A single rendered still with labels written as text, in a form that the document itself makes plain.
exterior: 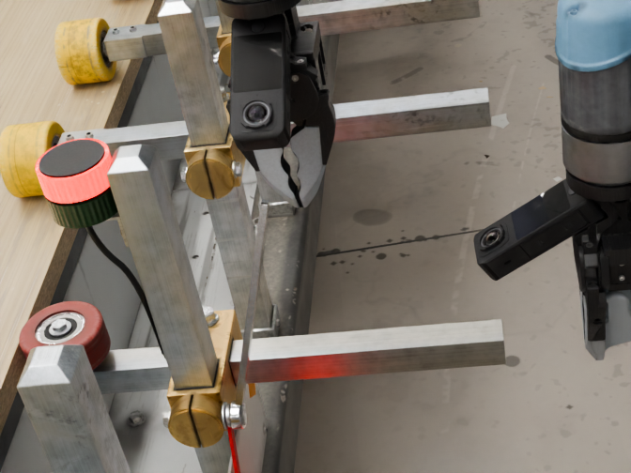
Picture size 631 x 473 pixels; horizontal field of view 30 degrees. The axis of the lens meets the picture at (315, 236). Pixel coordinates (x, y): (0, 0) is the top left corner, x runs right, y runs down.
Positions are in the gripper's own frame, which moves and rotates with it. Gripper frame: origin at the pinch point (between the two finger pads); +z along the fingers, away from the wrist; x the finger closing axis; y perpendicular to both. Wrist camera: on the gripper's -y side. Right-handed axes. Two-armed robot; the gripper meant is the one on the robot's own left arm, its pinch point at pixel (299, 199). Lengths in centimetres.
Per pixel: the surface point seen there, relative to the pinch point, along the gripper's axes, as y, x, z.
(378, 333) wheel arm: -4.3, -5.7, 12.8
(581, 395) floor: 73, -29, 99
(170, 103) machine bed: 71, 32, 28
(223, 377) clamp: -9.6, 8.2, 12.2
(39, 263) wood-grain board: 5.5, 29.0, 8.7
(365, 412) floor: 72, 11, 99
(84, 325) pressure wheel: -5.3, 21.5, 8.4
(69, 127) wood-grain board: 32.6, 32.8, 8.7
